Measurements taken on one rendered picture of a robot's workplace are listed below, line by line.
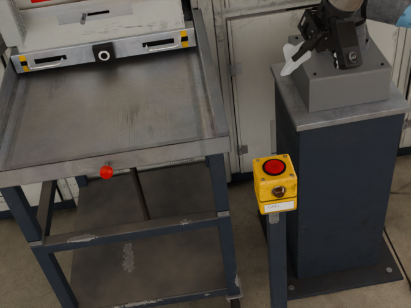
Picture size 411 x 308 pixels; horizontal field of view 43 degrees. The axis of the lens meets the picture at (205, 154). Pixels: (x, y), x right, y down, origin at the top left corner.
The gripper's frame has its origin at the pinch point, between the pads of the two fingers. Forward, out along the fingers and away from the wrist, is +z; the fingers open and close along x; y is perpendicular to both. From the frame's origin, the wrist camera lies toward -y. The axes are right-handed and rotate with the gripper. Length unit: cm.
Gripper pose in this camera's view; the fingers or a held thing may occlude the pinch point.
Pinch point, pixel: (309, 74)
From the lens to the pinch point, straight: 126.4
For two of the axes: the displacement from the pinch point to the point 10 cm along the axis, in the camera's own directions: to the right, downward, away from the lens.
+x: -9.2, 1.8, -3.6
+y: -3.4, -8.2, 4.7
